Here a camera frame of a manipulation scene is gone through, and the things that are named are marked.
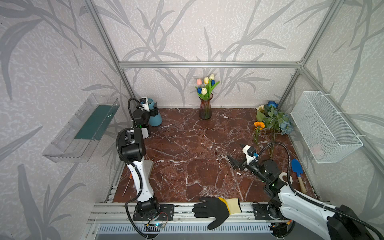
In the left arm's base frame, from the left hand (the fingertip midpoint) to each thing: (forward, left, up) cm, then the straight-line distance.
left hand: (151, 96), depth 99 cm
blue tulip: (-4, -32, +9) cm, 34 cm away
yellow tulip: (+4, -37, +10) cm, 39 cm away
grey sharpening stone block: (-41, -3, -17) cm, 45 cm away
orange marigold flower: (-12, -75, -17) cm, 78 cm away
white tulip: (+8, -40, +10) cm, 42 cm away
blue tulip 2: (+6, -41, +8) cm, 43 cm away
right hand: (-36, -52, 0) cm, 63 cm away
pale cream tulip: (-5, -35, +9) cm, 37 cm away
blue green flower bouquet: (-9, -88, -16) cm, 90 cm away
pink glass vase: (-1, -37, -12) cm, 39 cm away
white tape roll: (-45, -82, -19) cm, 95 cm away
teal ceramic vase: (-12, -2, -11) cm, 17 cm away
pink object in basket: (-40, -92, +2) cm, 100 cm away
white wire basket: (-40, -87, +16) cm, 97 cm away
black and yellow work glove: (-62, -43, -17) cm, 78 cm away
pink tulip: (+6, -32, +8) cm, 34 cm away
